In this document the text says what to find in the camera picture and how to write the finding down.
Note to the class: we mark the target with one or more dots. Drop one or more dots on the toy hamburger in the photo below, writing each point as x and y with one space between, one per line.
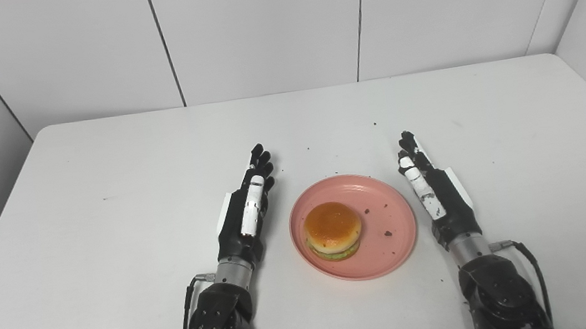
331 227

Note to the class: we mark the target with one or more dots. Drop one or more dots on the pink round plate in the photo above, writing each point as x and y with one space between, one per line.
383 215

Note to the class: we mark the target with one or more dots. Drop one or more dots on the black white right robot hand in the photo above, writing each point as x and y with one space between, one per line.
454 206

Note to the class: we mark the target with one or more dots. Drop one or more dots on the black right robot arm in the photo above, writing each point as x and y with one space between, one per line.
499 295

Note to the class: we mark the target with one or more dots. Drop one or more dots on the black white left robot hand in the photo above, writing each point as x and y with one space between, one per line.
233 227

